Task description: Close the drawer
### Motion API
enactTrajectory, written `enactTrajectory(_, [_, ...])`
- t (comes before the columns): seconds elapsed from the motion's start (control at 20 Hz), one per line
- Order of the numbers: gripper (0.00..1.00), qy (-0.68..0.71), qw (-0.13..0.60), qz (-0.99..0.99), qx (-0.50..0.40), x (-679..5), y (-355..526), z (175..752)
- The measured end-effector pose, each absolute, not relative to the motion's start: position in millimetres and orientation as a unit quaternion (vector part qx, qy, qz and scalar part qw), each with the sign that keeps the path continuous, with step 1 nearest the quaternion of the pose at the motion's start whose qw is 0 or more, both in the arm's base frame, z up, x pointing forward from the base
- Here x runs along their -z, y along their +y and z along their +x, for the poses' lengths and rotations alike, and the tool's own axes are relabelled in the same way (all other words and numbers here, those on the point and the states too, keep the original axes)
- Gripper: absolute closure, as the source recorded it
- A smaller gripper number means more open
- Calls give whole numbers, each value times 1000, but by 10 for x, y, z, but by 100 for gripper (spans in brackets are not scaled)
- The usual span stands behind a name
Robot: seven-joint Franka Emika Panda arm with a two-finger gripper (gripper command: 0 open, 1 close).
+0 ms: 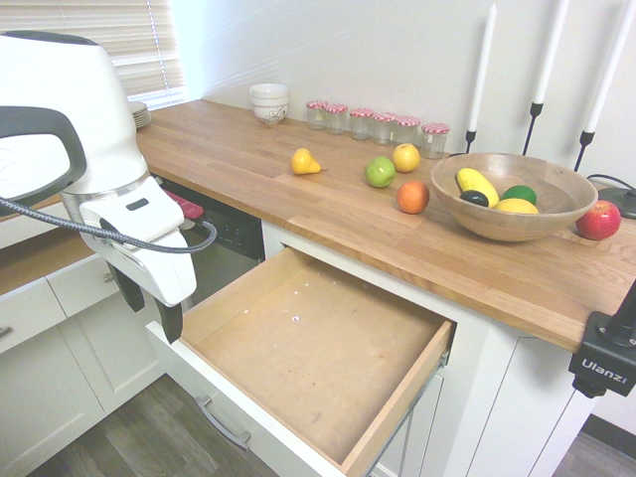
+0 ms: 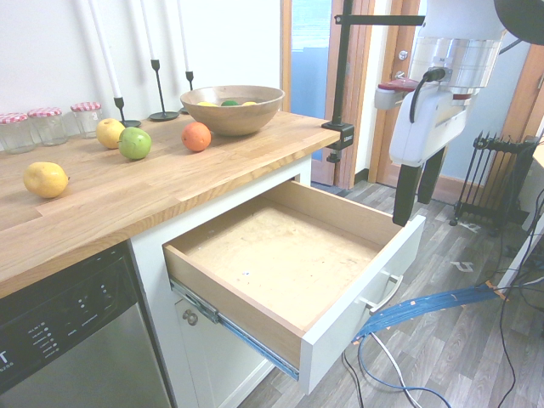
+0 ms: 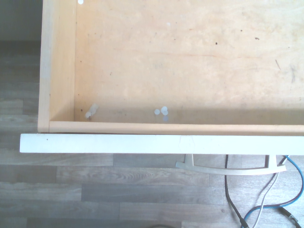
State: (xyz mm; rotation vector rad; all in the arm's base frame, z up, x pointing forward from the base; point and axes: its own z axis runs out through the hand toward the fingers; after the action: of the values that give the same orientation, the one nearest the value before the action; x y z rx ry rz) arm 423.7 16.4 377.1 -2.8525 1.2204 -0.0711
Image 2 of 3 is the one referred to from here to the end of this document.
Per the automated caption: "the yellow apple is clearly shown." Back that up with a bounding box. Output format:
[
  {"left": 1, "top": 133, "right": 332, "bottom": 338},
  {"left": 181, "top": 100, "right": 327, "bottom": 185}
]
[{"left": 95, "top": 117, "right": 127, "bottom": 150}]

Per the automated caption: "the blue cable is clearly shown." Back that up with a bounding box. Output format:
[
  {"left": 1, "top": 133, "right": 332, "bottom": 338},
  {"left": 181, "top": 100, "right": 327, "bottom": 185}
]
[{"left": 355, "top": 334, "right": 452, "bottom": 408}]

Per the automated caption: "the black oil radiator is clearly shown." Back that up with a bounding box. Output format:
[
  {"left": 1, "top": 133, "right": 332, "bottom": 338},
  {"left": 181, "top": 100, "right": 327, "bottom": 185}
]
[{"left": 449, "top": 131, "right": 541, "bottom": 237}]

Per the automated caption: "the metal door lever handle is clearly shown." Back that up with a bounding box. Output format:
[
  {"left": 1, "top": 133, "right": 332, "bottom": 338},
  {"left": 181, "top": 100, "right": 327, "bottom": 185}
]
[{"left": 392, "top": 48, "right": 410, "bottom": 82}]

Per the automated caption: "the blue floor cable strip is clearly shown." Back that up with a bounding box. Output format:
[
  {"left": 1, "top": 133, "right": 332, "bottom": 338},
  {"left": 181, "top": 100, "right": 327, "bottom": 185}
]
[{"left": 351, "top": 283, "right": 507, "bottom": 346}]

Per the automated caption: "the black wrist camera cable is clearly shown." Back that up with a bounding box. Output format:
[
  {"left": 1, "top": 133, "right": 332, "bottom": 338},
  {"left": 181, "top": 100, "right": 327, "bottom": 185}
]
[{"left": 409, "top": 66, "right": 446, "bottom": 125}]

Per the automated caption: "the black clamp camera stand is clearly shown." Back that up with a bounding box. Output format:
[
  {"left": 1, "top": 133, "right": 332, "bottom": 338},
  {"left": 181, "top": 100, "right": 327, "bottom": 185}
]
[{"left": 320, "top": 0, "right": 427, "bottom": 165}]

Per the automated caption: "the stainless steel dishwasher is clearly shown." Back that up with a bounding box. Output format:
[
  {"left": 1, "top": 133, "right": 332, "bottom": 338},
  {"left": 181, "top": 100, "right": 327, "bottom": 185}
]
[{"left": 0, "top": 241, "right": 174, "bottom": 408}]

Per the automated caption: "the white cabinet door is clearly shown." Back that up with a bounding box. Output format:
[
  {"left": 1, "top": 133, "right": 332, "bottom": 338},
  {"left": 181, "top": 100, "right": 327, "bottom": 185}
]
[{"left": 173, "top": 296, "right": 280, "bottom": 408}]

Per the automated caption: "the white wooden drawer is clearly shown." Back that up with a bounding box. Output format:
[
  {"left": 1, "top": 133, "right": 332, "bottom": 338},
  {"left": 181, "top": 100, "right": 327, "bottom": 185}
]
[{"left": 161, "top": 179, "right": 428, "bottom": 394}]

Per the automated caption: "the white kitchen cabinet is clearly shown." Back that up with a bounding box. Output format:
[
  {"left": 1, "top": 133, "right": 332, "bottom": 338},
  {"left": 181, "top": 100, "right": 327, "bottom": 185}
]
[{"left": 128, "top": 153, "right": 315, "bottom": 408}]

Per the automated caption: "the wooden bowl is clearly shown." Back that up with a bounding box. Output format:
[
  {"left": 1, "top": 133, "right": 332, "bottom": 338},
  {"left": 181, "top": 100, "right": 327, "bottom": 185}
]
[{"left": 179, "top": 84, "right": 286, "bottom": 138}]

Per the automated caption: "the dark grey door mat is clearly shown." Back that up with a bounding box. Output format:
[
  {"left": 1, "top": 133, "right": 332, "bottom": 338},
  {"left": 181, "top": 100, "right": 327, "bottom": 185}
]
[{"left": 310, "top": 179, "right": 350, "bottom": 197}]

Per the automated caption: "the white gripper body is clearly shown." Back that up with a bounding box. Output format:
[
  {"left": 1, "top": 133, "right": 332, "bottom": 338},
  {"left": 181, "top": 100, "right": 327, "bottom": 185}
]
[{"left": 389, "top": 79, "right": 472, "bottom": 167}]

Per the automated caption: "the orange fruit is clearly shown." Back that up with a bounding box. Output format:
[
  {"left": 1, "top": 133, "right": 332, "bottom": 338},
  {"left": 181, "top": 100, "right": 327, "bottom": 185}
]
[{"left": 180, "top": 121, "right": 213, "bottom": 153}]

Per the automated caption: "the white taper candle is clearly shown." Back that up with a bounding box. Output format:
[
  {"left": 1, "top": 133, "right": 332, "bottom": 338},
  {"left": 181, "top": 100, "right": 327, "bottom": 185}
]
[
  {"left": 88, "top": 0, "right": 123, "bottom": 99},
  {"left": 175, "top": 0, "right": 191, "bottom": 73},
  {"left": 139, "top": 0, "right": 160, "bottom": 61}
]

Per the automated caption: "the metal drawer slide rail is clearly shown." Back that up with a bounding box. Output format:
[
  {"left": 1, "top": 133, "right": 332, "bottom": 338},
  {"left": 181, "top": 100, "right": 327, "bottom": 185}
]
[{"left": 168, "top": 278, "right": 301, "bottom": 380}]

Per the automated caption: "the red and white wrist camera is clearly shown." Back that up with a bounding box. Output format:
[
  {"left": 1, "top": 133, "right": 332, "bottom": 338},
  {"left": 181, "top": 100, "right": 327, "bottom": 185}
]
[{"left": 374, "top": 80, "right": 417, "bottom": 110}]

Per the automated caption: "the black candle holder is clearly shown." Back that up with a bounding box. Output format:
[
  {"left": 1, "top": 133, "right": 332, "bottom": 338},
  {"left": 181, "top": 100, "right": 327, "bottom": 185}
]
[
  {"left": 147, "top": 59, "right": 180, "bottom": 122},
  {"left": 178, "top": 71, "right": 196, "bottom": 116},
  {"left": 113, "top": 96, "right": 143, "bottom": 129}
]

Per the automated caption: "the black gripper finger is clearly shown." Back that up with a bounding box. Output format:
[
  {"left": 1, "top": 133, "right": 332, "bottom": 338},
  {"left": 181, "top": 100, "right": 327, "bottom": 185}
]
[
  {"left": 391, "top": 162, "right": 425, "bottom": 228},
  {"left": 417, "top": 143, "right": 448, "bottom": 205}
]

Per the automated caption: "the black floor cable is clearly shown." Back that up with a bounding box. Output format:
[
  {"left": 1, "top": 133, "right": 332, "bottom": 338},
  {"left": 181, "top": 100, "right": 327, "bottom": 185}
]
[{"left": 341, "top": 339, "right": 371, "bottom": 408}]

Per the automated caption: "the wooden door with glass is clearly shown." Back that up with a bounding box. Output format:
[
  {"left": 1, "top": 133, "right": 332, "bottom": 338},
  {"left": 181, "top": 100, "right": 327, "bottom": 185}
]
[{"left": 367, "top": 0, "right": 544, "bottom": 204}]

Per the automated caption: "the wooden door frame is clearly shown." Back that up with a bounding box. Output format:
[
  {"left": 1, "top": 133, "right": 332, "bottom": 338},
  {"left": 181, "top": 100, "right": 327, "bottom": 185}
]
[{"left": 279, "top": 0, "right": 377, "bottom": 190}]

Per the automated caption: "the large yellow lemon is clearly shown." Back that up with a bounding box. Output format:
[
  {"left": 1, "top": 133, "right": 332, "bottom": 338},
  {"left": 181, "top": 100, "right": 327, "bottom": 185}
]
[{"left": 22, "top": 161, "right": 71, "bottom": 200}]

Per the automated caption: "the glass jar red checked lid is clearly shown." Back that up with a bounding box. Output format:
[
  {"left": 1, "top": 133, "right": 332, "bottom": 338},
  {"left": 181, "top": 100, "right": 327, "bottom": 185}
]
[
  {"left": 70, "top": 101, "right": 105, "bottom": 140},
  {"left": 0, "top": 111, "right": 37, "bottom": 156},
  {"left": 26, "top": 106, "right": 70, "bottom": 147}
]

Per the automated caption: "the green apple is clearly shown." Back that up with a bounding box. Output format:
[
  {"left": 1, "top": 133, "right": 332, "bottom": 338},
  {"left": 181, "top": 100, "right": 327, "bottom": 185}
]
[{"left": 117, "top": 127, "right": 154, "bottom": 162}]

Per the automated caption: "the white cable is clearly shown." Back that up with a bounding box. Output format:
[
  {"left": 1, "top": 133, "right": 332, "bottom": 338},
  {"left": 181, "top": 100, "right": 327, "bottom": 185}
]
[{"left": 368, "top": 331, "right": 427, "bottom": 408}]

